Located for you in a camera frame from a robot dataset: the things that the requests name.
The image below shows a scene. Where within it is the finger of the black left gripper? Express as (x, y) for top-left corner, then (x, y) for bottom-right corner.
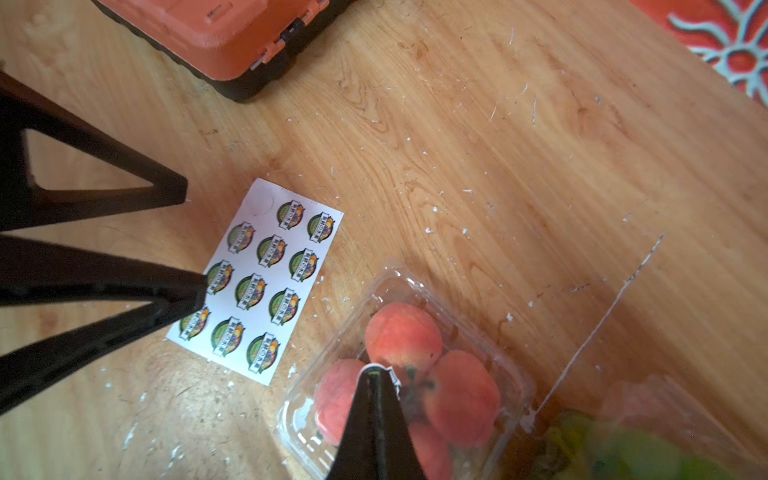
(0, 70), (189, 233)
(1, 235), (206, 413)

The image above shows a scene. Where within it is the clear box of grapes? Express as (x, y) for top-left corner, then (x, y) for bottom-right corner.
(527, 375), (767, 479)

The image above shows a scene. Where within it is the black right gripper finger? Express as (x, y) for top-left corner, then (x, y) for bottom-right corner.
(327, 363), (425, 479)

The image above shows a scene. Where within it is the orange plastic tool case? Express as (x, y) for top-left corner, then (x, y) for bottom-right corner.
(94, 0), (350, 102)

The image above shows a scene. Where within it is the fruit sticker sheet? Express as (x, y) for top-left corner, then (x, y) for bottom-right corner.
(166, 179), (343, 385)

